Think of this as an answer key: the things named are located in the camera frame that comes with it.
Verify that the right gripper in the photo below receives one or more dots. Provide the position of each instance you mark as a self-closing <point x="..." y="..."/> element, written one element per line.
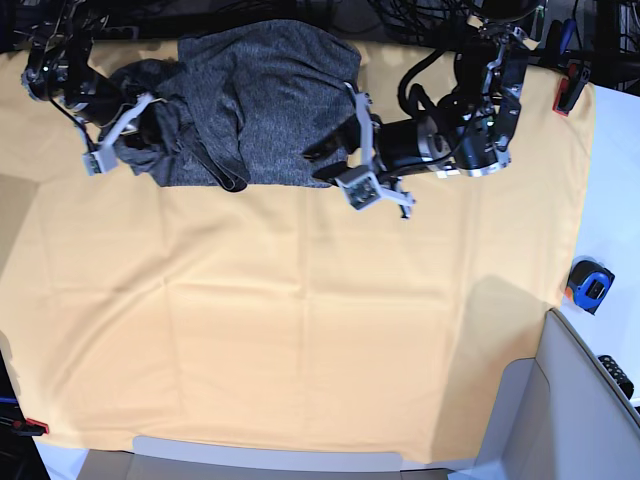
<point x="96" y="100"/>

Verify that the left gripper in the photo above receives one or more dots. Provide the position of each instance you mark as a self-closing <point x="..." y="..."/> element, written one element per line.
<point x="391" y="150"/>

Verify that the grey long-sleeve shirt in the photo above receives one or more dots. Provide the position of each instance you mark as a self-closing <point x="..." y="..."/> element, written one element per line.
<point x="240" y="107"/>

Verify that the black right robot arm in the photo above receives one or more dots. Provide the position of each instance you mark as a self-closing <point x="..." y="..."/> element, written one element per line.
<point x="50" y="68"/>

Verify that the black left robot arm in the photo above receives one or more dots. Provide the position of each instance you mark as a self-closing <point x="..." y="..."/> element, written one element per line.
<point x="467" y="132"/>

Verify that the yellow table cloth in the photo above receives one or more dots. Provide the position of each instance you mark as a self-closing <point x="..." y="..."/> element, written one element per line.
<point x="278" y="317"/>

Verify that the red black clamp right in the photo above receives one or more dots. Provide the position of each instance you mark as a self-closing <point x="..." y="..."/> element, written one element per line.
<point x="570" y="88"/>

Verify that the red black clamp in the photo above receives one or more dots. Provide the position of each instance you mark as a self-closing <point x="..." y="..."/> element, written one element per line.
<point x="570" y="88"/>
<point x="28" y="428"/>

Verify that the blue black tape measure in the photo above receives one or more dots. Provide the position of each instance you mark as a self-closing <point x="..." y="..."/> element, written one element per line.
<point x="588" y="284"/>

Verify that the red black clamp left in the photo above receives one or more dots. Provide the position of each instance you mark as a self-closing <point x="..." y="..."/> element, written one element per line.
<point x="28" y="428"/>

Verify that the white cardboard box bottom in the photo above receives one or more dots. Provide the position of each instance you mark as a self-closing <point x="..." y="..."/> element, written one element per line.
<point x="154" y="458"/>

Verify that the white cardboard box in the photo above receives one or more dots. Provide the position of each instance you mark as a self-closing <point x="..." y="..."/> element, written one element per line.
<point x="559" y="415"/>
<point x="154" y="458"/>

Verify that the white cardboard box right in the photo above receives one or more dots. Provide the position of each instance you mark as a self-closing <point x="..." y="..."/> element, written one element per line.
<point x="559" y="415"/>

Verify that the black studded remote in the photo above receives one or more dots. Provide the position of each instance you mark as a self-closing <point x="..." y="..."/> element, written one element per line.
<point x="618" y="375"/>

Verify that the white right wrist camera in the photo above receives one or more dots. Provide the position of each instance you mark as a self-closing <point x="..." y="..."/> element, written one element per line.
<point x="100" y="160"/>

